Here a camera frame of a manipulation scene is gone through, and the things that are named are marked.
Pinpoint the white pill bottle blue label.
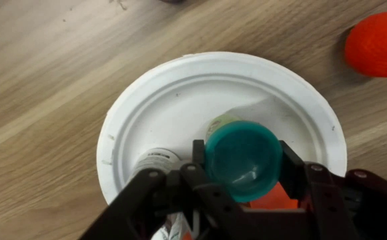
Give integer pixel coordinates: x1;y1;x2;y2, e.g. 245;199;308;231
132;147;184;179

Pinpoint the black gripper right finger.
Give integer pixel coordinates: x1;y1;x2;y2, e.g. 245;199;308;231
277;140;387;240

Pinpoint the red toy tomato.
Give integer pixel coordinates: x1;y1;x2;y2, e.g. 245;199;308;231
343;11;387;79

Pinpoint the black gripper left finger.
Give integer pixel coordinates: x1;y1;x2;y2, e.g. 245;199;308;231
78;140;265;240

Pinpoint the teal-lid dough tub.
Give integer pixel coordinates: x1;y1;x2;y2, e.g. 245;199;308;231
202;112;284;204

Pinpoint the white paper plate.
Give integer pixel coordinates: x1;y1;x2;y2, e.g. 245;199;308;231
96;51;348;207

